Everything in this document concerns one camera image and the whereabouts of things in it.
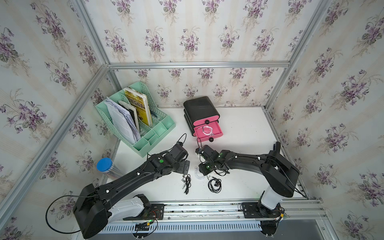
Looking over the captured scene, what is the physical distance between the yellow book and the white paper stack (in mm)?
71

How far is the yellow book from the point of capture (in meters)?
0.92

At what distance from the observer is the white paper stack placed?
807mm

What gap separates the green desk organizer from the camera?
855 millimetres
